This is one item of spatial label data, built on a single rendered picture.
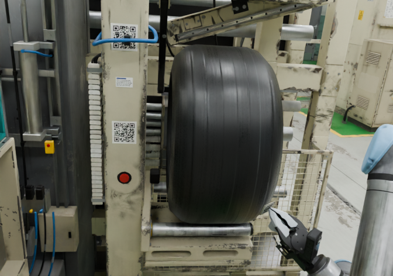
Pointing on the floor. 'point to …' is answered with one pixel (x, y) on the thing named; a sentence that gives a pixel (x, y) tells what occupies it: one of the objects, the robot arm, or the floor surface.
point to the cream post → (111, 246)
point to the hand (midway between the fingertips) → (273, 211)
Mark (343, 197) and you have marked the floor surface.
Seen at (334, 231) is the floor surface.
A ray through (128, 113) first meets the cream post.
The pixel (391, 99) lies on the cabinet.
